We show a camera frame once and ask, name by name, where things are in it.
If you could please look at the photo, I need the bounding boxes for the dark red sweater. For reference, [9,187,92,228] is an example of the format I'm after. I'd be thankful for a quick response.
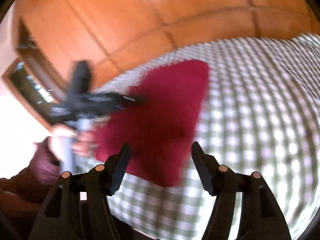
[95,60,209,187]

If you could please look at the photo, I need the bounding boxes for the person's left hand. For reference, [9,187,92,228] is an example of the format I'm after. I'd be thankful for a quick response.
[48,124,98,162]

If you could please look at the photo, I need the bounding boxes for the wooden framed doorway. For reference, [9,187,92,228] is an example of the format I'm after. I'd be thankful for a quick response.
[2,19,66,130]

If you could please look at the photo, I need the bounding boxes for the green white checkered bedspread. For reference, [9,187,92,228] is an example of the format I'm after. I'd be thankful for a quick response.
[102,34,319,239]

